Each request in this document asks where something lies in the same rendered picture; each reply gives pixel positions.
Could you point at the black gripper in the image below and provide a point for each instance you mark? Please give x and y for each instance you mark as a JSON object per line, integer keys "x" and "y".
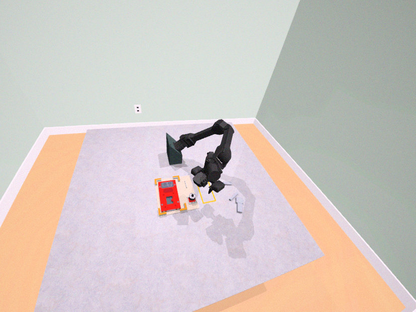
{"x": 216, "y": 186}

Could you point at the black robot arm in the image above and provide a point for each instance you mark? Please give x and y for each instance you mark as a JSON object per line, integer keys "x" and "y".
{"x": 215, "y": 161}

